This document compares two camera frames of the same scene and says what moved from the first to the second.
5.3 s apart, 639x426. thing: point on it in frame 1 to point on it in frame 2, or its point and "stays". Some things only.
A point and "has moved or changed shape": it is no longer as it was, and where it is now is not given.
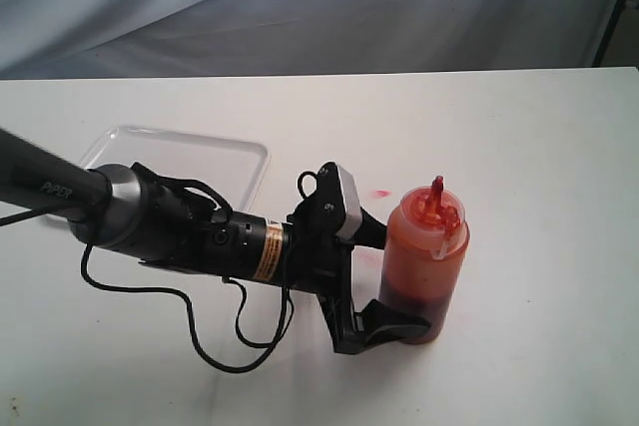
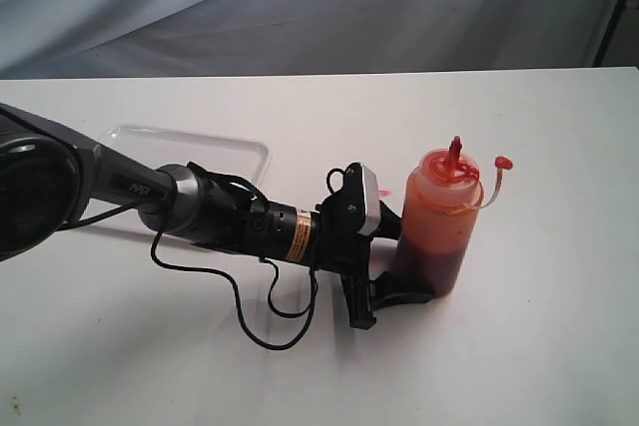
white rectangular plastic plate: x=233 y=168 stays
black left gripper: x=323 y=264 to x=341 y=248
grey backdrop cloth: x=154 y=12 stays
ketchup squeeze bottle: x=426 y=242 has moved or changed shape
